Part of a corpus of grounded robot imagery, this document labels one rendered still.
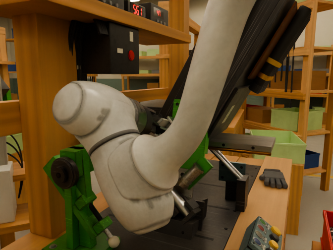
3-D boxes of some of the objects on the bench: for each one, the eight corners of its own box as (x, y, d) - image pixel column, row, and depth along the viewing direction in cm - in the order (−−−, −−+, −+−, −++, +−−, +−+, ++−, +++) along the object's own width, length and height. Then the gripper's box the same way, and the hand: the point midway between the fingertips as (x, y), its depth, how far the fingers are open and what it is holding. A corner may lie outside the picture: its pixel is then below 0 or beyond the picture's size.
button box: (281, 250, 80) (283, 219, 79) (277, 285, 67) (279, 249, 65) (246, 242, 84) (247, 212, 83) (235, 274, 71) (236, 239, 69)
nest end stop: (190, 221, 86) (201, 210, 84) (183, 225, 80) (195, 213, 79) (187, 217, 86) (198, 206, 85) (180, 222, 81) (192, 210, 79)
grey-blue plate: (244, 200, 105) (246, 162, 102) (243, 202, 103) (245, 164, 100) (218, 195, 109) (220, 159, 106) (217, 197, 107) (218, 160, 104)
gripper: (162, 135, 63) (196, 141, 85) (125, 84, 69) (165, 101, 90) (138, 156, 65) (177, 156, 87) (103, 104, 70) (148, 117, 92)
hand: (167, 127), depth 85 cm, fingers closed on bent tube, 3 cm apart
